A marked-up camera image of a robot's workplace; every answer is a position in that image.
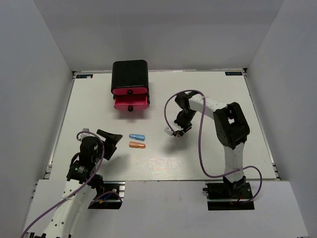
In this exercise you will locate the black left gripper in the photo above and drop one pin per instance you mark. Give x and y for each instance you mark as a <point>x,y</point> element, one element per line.
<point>113,140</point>

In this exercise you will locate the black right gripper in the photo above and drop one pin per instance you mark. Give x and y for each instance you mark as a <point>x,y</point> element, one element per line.
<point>184,128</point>

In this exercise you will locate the blue correction tape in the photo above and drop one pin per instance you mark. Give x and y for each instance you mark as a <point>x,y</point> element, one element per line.
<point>137,137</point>

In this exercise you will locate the orange correction tape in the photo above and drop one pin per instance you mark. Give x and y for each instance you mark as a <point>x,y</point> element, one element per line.
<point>133,144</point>

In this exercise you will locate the pink drawer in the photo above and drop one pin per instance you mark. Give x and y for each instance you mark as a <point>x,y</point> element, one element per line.
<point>131,102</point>
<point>129,91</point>

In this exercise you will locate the pink top drawer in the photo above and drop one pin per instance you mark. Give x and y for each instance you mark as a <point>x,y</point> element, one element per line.
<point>129,91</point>

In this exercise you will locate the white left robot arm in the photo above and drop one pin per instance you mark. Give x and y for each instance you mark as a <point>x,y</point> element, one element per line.
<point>83,186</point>

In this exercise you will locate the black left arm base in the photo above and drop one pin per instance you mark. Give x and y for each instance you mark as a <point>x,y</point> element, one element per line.
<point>110,197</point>

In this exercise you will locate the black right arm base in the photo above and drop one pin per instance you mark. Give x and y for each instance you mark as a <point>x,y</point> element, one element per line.
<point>227,196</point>

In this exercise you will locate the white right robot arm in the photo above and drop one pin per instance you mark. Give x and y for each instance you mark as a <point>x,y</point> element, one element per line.
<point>231,129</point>

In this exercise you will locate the black drawer cabinet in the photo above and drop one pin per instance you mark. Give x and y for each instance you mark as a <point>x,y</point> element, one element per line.
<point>130,73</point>

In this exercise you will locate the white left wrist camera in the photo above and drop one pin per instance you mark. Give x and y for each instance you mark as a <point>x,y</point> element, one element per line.
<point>83,134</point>

